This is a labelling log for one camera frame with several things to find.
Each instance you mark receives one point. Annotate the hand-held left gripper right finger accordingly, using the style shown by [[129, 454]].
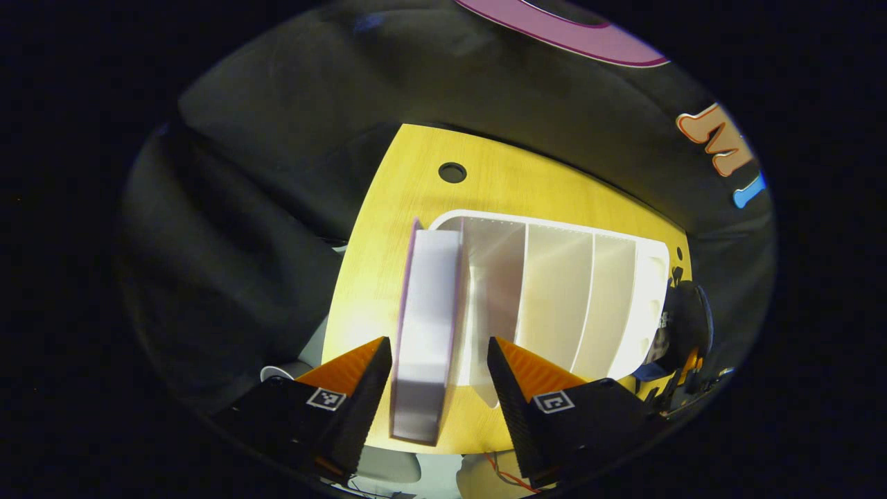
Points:
[[516, 423]]

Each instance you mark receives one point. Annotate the blue schoolbag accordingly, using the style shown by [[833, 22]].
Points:
[[689, 319]]

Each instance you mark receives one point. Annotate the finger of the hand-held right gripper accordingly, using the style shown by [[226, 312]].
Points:
[[693, 362]]

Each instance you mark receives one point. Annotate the white bookshelf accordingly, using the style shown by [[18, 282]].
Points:
[[554, 298]]

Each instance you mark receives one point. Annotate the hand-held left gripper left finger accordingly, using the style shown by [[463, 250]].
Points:
[[364, 416]]

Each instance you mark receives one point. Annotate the pink cover book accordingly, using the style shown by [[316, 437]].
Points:
[[426, 312]]

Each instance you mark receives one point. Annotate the black backdrop cloth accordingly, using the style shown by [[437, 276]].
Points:
[[277, 173]]

